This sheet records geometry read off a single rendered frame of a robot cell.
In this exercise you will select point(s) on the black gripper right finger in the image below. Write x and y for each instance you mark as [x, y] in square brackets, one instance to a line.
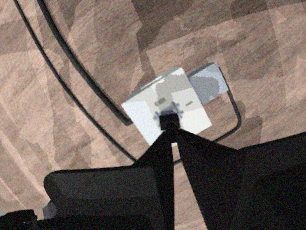
[222, 178]

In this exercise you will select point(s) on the black cable with grey plug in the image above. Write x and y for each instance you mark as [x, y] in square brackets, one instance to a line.
[208, 81]

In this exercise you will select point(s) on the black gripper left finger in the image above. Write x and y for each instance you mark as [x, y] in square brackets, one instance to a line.
[143, 188]

